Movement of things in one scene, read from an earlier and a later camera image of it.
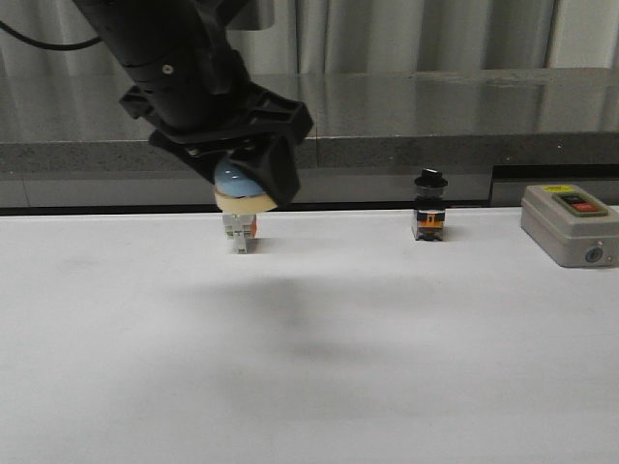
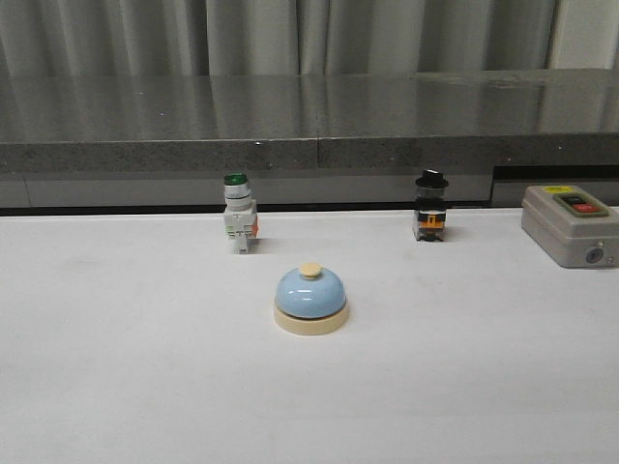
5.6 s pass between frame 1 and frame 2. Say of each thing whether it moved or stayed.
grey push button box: stayed
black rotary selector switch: stayed
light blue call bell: moved
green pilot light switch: stayed
